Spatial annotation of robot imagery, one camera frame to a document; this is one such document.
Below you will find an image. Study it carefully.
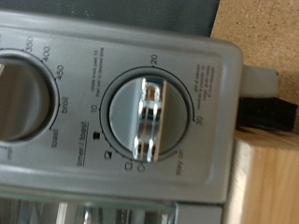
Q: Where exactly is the glass oven door with handle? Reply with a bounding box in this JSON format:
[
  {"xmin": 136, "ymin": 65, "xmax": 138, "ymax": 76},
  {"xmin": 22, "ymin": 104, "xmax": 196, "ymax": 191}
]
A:
[{"xmin": 0, "ymin": 186, "xmax": 177, "ymax": 224}]

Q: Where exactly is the silver oven knob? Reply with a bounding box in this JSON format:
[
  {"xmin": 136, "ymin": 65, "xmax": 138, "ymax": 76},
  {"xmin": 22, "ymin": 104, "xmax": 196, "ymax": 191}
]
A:
[
  {"xmin": 0, "ymin": 56, "xmax": 54, "ymax": 143},
  {"xmin": 107, "ymin": 75, "xmax": 190, "ymax": 163}
]

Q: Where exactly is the silver toaster oven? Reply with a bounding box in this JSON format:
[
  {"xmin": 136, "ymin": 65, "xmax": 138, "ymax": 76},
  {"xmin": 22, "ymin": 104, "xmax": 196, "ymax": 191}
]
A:
[{"xmin": 0, "ymin": 10, "xmax": 280, "ymax": 224}]

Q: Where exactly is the black foam wedge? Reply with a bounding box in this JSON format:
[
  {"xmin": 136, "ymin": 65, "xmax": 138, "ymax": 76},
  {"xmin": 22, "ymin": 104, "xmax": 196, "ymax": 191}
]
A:
[{"xmin": 237, "ymin": 96, "xmax": 299, "ymax": 134}]

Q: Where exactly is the wooden slatted base block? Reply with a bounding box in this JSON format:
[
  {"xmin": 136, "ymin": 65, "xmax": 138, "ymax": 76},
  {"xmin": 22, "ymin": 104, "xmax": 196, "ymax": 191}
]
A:
[{"xmin": 221, "ymin": 127, "xmax": 299, "ymax": 224}]

